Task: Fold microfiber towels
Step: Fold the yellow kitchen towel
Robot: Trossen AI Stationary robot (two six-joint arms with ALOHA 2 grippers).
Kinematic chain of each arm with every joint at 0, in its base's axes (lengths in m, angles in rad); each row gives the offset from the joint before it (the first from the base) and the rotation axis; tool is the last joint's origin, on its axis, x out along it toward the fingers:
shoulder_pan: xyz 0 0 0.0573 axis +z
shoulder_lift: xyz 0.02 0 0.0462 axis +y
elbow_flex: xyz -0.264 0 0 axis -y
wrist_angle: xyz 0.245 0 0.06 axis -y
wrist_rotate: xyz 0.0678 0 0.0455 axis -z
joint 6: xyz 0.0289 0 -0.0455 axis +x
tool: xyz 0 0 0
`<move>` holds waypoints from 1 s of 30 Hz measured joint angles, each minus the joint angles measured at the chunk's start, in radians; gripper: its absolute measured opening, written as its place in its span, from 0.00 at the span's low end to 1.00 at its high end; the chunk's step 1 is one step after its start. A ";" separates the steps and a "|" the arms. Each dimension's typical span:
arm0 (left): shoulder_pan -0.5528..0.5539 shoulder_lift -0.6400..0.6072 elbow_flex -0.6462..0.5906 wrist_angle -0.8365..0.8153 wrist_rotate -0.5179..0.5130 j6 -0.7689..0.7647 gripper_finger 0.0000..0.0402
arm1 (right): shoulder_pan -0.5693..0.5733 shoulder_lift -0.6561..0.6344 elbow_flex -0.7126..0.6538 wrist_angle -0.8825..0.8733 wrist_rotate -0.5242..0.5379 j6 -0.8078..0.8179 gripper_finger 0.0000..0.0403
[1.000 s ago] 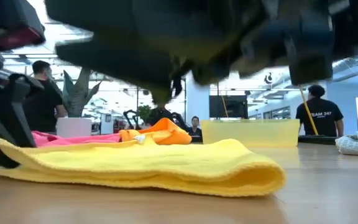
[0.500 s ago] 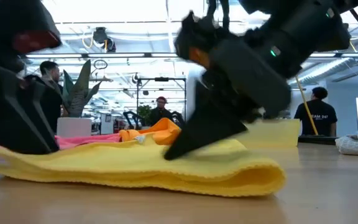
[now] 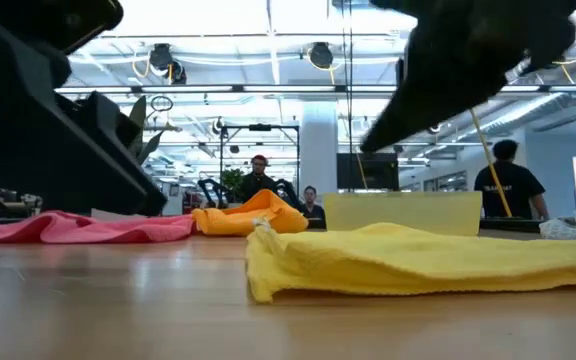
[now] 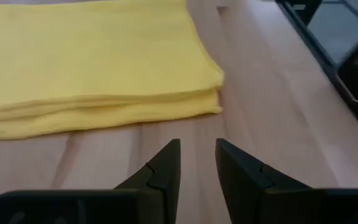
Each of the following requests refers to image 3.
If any black monitor screen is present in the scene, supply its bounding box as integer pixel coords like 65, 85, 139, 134
336, 152, 400, 191

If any black office chair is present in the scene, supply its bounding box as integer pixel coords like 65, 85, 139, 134
197, 178, 230, 207
273, 178, 302, 211

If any person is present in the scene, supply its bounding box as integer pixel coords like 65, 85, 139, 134
473, 139, 551, 221
301, 185, 327, 230
240, 153, 279, 204

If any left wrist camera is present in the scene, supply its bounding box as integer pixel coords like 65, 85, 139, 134
0, 0, 124, 55

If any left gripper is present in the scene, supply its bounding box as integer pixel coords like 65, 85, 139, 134
0, 19, 168, 217

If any black hanging cable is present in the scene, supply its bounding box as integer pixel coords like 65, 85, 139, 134
340, 0, 355, 191

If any yellow translucent plastic bin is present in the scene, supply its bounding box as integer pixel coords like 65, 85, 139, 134
323, 191, 484, 237

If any pink microfiber towel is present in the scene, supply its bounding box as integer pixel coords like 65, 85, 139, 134
0, 209, 197, 245

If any snake plant in white pot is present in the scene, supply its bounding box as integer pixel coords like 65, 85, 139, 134
91, 94, 165, 221

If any yellow hanging cable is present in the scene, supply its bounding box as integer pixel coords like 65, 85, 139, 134
469, 107, 514, 219

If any black aluminium table frame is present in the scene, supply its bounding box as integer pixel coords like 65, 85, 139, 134
480, 218, 544, 234

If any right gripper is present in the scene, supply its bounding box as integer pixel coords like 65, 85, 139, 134
360, 0, 576, 154

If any orange microfiber towel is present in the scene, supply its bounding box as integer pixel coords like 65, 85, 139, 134
191, 188, 310, 237

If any yellow microfiber towel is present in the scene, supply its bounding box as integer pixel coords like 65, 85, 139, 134
245, 218, 576, 305

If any green background plant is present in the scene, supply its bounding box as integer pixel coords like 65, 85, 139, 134
221, 168, 245, 204

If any white building column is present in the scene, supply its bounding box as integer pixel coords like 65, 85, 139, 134
299, 101, 338, 199

